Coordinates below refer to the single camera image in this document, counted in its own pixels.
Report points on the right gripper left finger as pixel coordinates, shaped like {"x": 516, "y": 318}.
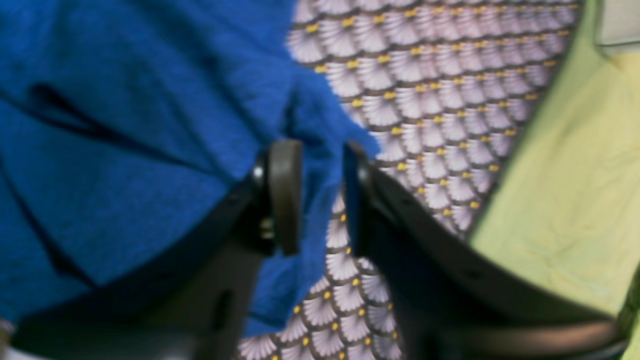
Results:
{"x": 191, "y": 301}

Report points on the fan-patterned tablecloth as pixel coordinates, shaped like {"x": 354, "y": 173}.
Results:
{"x": 445, "y": 86}

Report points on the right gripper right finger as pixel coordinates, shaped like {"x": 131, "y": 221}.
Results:
{"x": 451, "y": 302}

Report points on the white plastic bin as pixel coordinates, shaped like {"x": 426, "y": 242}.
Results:
{"x": 618, "y": 24}

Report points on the blue long-sleeve T-shirt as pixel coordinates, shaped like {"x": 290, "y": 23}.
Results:
{"x": 124, "y": 122}

